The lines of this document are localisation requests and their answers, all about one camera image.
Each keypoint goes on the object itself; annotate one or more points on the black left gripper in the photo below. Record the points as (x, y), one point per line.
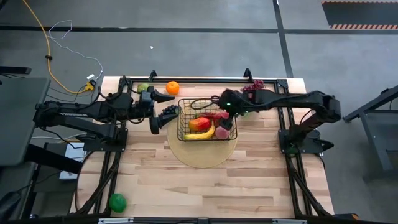
(146, 107)

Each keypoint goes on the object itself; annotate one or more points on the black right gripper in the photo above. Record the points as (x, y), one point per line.
(234, 101)

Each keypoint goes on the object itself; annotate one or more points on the red bell pepper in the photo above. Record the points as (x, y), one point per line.
(221, 115)

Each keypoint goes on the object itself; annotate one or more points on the pink peach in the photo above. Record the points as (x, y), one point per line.
(221, 133)

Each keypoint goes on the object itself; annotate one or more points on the yellow banana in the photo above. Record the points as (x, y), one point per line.
(202, 136)

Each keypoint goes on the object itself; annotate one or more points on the red orange mango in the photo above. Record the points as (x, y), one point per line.
(199, 124)

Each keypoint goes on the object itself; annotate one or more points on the green apple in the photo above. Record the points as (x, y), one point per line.
(142, 87)

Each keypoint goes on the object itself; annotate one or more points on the red grape bunch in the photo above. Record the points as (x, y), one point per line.
(256, 84)

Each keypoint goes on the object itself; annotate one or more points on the green lime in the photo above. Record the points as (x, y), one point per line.
(117, 203)

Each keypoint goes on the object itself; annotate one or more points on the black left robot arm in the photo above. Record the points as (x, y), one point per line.
(77, 112)

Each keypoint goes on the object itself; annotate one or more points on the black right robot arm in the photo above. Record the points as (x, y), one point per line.
(289, 98)

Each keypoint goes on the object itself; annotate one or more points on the dark purple grape bunch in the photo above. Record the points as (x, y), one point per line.
(169, 109)

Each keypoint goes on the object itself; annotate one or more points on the orange fruit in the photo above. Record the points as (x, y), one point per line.
(172, 88)

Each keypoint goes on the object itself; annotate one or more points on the round woven tan placemat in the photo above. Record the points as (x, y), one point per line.
(202, 155)

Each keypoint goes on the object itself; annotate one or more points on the yellow power plug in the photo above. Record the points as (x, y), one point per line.
(90, 86)

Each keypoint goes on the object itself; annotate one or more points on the white power adapter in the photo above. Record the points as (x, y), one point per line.
(91, 76)

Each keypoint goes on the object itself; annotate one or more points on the white box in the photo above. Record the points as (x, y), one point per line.
(74, 152)

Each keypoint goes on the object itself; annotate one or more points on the black desk support beam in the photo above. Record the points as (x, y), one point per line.
(53, 159)

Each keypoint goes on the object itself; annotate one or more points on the black flat bar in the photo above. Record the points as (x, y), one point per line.
(15, 70)

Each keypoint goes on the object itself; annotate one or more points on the black metal stand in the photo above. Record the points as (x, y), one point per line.
(384, 98)

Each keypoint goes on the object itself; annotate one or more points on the black orange hazard mat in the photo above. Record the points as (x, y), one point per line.
(357, 14)

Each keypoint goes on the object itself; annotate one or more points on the black frame bracket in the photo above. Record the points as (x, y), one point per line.
(152, 75)
(247, 73)

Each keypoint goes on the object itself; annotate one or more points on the black aluminium table frame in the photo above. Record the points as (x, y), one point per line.
(202, 80)

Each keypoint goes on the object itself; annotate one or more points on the silver metal bracket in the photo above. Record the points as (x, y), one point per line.
(289, 221)
(115, 221)

